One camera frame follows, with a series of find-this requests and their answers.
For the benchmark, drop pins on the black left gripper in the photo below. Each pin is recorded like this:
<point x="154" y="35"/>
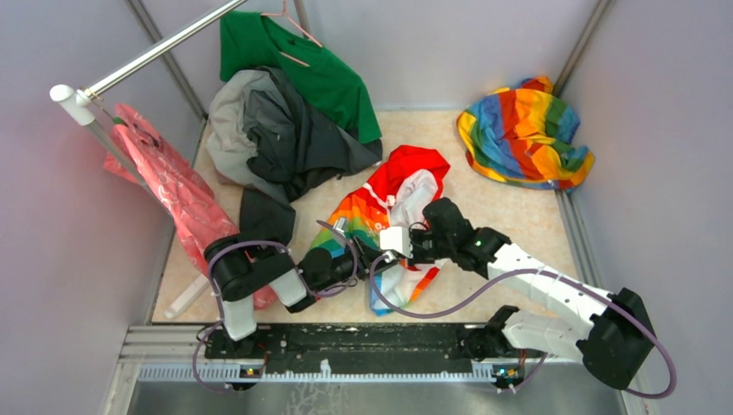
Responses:
<point x="364" y="256"/>

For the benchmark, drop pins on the rainbow striped garment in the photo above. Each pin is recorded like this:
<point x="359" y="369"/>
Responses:
<point x="522" y="135"/>

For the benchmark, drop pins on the pink clothes hanger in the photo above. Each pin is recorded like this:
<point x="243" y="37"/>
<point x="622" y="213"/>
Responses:
<point x="293" y="15"/>

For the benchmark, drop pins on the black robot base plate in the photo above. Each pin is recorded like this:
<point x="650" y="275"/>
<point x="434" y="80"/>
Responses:
<point x="367" y="348"/>

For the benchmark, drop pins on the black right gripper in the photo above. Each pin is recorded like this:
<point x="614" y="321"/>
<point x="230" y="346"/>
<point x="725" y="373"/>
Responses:
<point x="414" y="235"/>

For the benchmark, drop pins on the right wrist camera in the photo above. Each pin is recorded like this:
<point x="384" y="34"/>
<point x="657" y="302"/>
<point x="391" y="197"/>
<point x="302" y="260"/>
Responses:
<point x="396" y="239"/>

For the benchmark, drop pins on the aluminium frame rail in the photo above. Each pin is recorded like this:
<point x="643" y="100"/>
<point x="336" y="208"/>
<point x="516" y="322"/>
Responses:
<point x="163" y="368"/>

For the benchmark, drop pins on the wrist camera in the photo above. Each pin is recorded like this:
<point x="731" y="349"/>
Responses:
<point x="341" y="225"/>
<point x="396" y="239"/>

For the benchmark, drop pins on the red white cartoon jacket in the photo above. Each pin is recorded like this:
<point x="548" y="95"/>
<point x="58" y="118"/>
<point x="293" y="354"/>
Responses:
<point x="379" y="214"/>

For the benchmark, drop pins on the green t-shirt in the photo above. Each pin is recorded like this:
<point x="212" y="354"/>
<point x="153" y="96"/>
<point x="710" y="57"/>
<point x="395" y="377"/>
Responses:
<point x="249" y="40"/>

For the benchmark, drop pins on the silver clothes rail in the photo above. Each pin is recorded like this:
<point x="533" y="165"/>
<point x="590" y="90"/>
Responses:
<point x="76" y="101"/>

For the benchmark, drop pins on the dark grey jacket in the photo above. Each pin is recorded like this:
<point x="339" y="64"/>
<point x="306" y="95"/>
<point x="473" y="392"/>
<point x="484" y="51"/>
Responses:
<point x="267" y="138"/>

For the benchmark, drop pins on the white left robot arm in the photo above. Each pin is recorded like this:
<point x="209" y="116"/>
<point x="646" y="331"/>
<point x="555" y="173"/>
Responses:
<point x="239" y="269"/>

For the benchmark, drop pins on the pink patterned garment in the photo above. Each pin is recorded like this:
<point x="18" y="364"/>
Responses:
<point x="199" y="219"/>

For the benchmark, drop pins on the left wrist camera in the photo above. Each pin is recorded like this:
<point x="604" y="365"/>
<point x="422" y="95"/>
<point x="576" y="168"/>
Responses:
<point x="341" y="225"/>

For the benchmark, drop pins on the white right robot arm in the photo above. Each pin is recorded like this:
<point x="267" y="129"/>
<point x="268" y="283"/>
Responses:
<point x="611" y="334"/>

